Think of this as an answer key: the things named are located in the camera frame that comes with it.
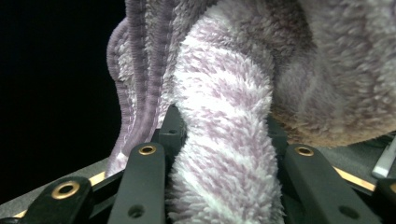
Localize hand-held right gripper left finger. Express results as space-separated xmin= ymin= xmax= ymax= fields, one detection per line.
xmin=106 ymin=104 xmax=188 ymax=224

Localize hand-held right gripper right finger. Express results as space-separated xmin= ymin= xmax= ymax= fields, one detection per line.
xmin=266 ymin=115 xmax=383 ymax=224

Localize purple white fluffy cloth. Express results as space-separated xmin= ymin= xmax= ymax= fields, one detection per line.
xmin=106 ymin=0 xmax=396 ymax=224

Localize white metal stand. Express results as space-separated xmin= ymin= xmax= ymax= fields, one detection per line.
xmin=371 ymin=134 xmax=396 ymax=180

